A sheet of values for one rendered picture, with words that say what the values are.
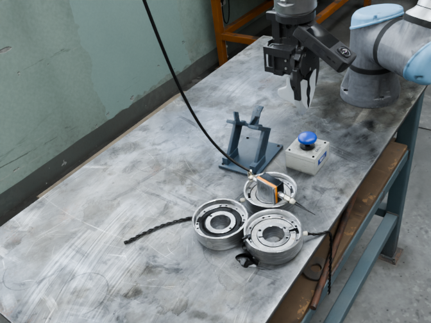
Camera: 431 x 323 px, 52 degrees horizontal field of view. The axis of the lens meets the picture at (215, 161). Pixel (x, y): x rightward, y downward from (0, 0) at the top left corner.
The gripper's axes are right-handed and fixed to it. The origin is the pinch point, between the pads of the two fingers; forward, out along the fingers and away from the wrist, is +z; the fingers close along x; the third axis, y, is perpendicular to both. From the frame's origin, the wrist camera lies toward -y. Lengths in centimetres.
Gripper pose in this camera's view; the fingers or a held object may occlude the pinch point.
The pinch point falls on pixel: (306, 108)
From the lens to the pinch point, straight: 92.2
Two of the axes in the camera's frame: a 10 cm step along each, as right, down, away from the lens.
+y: -7.9, -2.9, 5.4
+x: -6.0, 5.4, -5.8
